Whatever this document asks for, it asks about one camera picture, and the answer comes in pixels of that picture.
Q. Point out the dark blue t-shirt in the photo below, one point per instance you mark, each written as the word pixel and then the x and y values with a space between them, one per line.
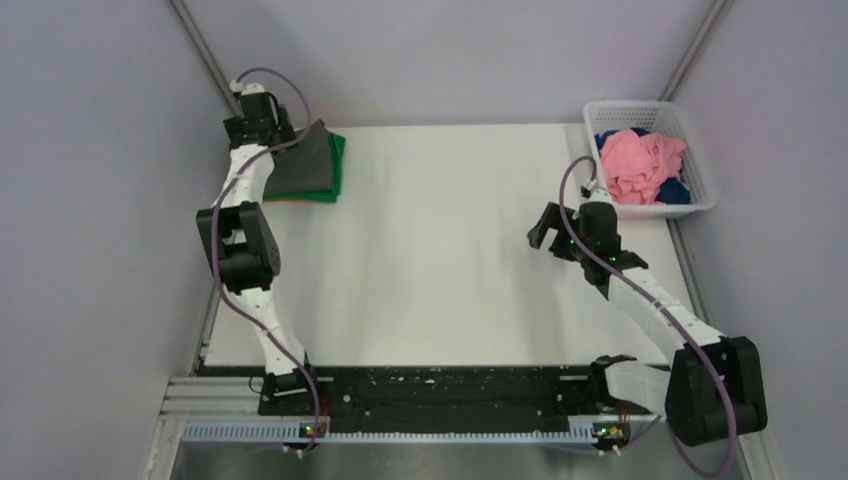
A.
pixel 672 192

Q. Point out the folded green t-shirt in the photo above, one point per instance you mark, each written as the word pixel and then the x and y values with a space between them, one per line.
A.
pixel 338 144

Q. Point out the white slotted cable duct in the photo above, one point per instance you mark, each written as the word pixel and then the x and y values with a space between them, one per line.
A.
pixel 295 432

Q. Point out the corner metal post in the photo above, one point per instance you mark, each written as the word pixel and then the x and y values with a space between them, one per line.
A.
pixel 707 28
pixel 211 67

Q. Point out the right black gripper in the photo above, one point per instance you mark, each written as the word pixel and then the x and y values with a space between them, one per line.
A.
pixel 538 234

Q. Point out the dark grey t-shirt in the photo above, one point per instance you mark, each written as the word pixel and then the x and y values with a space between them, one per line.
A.
pixel 305 168

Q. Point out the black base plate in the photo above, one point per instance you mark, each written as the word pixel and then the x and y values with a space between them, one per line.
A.
pixel 436 399

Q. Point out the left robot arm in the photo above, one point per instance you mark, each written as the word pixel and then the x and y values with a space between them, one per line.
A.
pixel 239 245

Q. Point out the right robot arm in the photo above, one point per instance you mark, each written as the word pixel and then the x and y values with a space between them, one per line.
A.
pixel 714 388

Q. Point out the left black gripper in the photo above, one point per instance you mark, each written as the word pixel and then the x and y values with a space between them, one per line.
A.
pixel 285 130

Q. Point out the right corner metal post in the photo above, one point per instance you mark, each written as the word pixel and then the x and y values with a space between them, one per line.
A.
pixel 707 28

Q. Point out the aluminium frame rail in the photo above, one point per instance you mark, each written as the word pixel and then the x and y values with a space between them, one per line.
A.
pixel 211 397

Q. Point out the left corner metal post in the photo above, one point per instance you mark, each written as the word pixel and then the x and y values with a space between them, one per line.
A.
pixel 211 67

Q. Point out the pink t-shirt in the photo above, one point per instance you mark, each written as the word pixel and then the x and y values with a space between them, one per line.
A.
pixel 639 166

